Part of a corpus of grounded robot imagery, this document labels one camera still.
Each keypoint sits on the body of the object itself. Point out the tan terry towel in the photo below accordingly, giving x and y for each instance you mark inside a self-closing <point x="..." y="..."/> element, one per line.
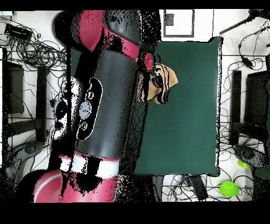
<point x="172" y="78"/>

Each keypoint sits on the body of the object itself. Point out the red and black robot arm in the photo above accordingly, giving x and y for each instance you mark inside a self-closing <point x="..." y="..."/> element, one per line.
<point x="118" y="95"/>

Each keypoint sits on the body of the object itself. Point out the dark green table cloth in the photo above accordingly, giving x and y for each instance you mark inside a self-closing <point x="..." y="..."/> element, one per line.
<point x="185" y="126"/>

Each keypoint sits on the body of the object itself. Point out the black tripod rod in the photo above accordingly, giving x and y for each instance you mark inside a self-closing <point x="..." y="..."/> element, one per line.
<point x="234" y="27"/>

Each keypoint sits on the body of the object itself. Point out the black power adapter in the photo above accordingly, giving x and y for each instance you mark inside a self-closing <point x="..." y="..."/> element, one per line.
<point x="246" y="62"/>

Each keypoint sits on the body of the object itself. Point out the black power strip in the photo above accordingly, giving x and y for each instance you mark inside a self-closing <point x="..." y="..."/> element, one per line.
<point x="198" y="188"/>
<point x="52" y="103"/>

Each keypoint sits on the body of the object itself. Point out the black floor stand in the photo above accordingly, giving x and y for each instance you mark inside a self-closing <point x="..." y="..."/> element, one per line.
<point x="157" y="188"/>

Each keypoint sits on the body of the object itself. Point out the black electronics box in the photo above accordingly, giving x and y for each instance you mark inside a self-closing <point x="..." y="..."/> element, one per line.
<point x="18" y="31"/>

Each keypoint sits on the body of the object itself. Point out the dark grey floor device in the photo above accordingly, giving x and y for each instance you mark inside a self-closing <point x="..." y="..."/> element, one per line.
<point x="249" y="155"/>

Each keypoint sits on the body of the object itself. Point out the small bright green object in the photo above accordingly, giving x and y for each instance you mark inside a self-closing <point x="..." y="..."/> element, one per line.
<point x="243" y="164"/>

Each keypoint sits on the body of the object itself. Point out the grey floor stand base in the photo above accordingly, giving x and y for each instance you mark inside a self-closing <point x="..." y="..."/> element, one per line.
<point x="31" y="148"/>

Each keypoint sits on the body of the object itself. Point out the bright green bowl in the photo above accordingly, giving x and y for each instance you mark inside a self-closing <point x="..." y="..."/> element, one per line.
<point x="228" y="188"/>

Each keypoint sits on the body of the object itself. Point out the black metal frame stand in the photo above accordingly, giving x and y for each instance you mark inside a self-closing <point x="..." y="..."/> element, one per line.
<point x="41" y="95"/>
<point x="235" y="105"/>

